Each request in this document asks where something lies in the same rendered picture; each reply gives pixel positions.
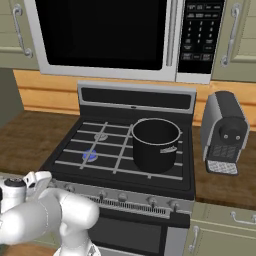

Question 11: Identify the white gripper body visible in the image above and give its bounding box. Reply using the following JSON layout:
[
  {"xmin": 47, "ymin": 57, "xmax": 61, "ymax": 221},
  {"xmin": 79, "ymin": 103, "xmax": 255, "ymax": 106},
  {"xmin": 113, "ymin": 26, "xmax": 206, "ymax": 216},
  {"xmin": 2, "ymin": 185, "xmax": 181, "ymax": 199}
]
[{"xmin": 22, "ymin": 170, "xmax": 53, "ymax": 201}]

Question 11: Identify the green drawer front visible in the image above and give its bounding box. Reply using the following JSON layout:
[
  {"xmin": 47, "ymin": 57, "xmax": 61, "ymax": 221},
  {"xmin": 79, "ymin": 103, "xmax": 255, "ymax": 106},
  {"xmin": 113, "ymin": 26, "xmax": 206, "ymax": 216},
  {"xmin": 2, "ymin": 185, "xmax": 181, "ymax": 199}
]
[{"xmin": 191, "ymin": 201, "xmax": 256, "ymax": 240}]

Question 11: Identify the green wall cupboard door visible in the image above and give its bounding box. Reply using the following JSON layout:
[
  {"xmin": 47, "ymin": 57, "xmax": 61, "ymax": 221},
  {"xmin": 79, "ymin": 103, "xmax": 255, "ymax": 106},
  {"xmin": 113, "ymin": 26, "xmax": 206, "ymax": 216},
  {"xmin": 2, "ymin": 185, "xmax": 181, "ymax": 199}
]
[
  {"xmin": 210, "ymin": 0, "xmax": 256, "ymax": 83},
  {"xmin": 0, "ymin": 0, "xmax": 40, "ymax": 71}
]

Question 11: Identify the silver drawer handle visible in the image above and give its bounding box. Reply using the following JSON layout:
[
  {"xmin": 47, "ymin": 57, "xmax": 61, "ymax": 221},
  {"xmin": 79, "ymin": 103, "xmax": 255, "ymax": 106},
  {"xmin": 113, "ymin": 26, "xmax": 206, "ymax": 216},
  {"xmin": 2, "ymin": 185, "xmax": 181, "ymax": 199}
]
[{"xmin": 229, "ymin": 211, "xmax": 256, "ymax": 226}]

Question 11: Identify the grey and black coffee machine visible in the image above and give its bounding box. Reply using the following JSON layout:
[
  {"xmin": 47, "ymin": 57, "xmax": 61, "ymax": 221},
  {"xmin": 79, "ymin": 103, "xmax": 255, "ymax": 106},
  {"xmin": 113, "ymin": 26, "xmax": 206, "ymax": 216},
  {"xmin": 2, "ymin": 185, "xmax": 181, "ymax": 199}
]
[{"xmin": 199, "ymin": 90, "xmax": 251, "ymax": 176}]

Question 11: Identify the silver microwave door handle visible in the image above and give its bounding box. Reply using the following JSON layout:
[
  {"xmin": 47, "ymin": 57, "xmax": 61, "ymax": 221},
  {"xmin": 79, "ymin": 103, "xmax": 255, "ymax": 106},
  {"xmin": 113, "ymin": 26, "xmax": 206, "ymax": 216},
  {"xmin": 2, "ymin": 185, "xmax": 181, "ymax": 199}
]
[{"xmin": 165, "ymin": 0, "xmax": 179, "ymax": 67}]

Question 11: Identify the black and silver stove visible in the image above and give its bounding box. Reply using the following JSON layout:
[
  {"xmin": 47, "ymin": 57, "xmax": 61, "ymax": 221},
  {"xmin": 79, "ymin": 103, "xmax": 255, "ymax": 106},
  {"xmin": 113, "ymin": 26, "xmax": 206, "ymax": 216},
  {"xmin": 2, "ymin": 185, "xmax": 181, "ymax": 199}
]
[{"xmin": 39, "ymin": 79, "xmax": 198, "ymax": 256}]

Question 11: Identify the silver cupboard handle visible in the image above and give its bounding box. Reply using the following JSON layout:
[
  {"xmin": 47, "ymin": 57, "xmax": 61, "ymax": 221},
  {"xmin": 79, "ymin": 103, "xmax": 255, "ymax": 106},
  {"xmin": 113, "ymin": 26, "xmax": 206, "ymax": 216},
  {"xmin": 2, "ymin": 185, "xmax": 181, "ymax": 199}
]
[
  {"xmin": 12, "ymin": 3, "xmax": 35, "ymax": 59},
  {"xmin": 220, "ymin": 2, "xmax": 242, "ymax": 68},
  {"xmin": 187, "ymin": 225, "xmax": 201, "ymax": 255}
]

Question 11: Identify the black cooking pot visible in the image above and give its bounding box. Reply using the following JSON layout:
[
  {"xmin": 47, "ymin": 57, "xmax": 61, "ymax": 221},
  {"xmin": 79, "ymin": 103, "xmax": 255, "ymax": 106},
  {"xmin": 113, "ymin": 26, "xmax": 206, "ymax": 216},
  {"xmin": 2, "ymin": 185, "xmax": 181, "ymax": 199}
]
[{"xmin": 130, "ymin": 117, "xmax": 184, "ymax": 175}]

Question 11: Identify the black oven door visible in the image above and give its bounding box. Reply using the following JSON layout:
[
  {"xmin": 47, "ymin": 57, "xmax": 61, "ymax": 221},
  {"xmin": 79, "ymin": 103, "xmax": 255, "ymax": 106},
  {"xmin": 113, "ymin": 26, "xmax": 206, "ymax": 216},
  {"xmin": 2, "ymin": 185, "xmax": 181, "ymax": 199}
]
[{"xmin": 87, "ymin": 207, "xmax": 191, "ymax": 256}]

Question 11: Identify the silver and black microwave oven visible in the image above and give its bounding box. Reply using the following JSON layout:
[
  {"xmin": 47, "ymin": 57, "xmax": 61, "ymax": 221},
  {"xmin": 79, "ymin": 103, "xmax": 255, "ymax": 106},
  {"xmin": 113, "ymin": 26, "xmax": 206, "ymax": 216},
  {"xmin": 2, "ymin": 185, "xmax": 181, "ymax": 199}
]
[{"xmin": 23, "ymin": 0, "xmax": 228, "ymax": 85}]

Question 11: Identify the green base cupboard door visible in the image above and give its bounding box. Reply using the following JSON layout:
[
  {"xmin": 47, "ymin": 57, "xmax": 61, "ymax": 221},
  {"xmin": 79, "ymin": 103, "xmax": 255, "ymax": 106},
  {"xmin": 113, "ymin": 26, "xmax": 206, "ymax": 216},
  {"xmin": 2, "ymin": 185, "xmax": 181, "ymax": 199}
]
[{"xmin": 183, "ymin": 219, "xmax": 256, "ymax": 256}]

